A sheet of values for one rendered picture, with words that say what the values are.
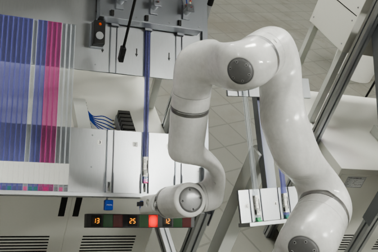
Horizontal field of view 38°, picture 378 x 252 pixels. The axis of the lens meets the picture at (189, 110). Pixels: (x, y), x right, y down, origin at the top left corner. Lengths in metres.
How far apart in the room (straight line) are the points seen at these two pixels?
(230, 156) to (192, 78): 2.14
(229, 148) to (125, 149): 1.75
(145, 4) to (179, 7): 0.11
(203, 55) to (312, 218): 0.40
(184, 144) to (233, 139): 2.21
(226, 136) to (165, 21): 1.81
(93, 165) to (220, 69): 0.68
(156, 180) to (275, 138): 0.63
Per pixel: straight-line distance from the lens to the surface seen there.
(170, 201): 1.33
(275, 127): 1.13
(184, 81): 1.19
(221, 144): 3.36
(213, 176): 1.35
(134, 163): 1.67
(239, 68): 1.04
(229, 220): 2.02
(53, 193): 1.59
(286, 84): 1.16
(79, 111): 2.06
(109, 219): 1.65
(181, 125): 1.23
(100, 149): 1.65
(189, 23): 1.78
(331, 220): 1.18
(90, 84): 2.34
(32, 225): 2.12
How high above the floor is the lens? 1.78
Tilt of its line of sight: 30 degrees down
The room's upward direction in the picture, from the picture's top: 18 degrees clockwise
